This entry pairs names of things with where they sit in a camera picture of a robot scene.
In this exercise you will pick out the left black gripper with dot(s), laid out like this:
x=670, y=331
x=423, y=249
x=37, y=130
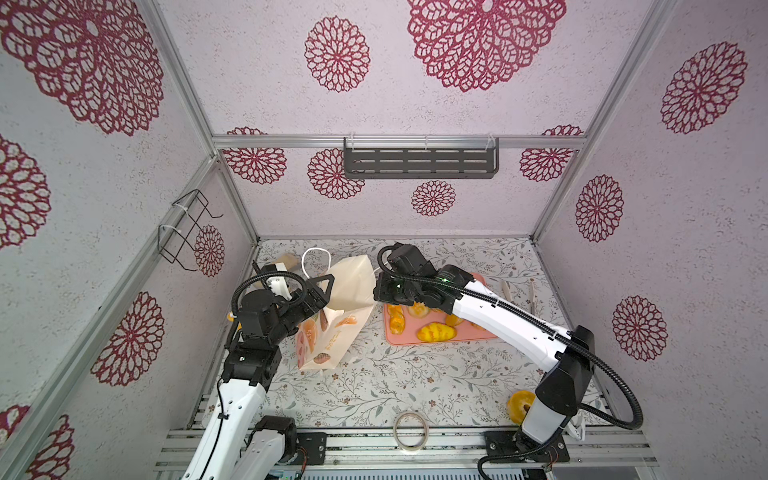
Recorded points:
x=319, y=299

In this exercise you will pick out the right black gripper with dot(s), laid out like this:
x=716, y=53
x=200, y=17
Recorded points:
x=381, y=288

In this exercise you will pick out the small round glazed bun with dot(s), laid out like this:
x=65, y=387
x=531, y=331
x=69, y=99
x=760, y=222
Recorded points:
x=418, y=310

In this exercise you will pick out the yellow fake croissant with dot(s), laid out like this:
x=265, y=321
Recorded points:
x=436, y=332

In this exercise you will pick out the long twisted fake bread stick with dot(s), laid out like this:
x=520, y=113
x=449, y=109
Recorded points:
x=397, y=321

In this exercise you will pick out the steel tongs cream tips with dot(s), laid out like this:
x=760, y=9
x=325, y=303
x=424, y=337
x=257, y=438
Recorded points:
x=521, y=294

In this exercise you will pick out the white paper bag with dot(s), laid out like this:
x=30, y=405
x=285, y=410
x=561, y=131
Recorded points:
x=325, y=338

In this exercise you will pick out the orange fake baguette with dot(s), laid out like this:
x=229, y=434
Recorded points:
x=453, y=321

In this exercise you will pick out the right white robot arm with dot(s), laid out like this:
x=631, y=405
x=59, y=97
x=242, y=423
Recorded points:
x=568, y=373

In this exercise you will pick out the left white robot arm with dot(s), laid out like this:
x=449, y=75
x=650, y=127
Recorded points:
x=234, y=445

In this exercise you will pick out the yellow plush toy red dress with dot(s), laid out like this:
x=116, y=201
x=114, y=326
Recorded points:
x=231, y=318

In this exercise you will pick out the pink plastic tray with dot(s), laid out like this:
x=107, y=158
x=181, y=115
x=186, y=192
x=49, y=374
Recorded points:
x=467, y=331

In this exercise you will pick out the clear tape roll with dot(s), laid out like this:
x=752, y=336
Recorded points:
x=410, y=432

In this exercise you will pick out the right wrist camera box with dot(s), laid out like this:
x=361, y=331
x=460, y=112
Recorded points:
x=407, y=259

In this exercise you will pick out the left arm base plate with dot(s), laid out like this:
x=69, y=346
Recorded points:
x=310, y=449

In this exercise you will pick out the grey wall shelf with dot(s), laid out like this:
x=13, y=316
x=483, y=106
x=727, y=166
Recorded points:
x=422, y=163

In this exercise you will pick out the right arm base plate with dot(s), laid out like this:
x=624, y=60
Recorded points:
x=510, y=447

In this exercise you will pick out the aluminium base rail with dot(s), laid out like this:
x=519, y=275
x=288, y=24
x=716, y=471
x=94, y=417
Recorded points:
x=460, y=448

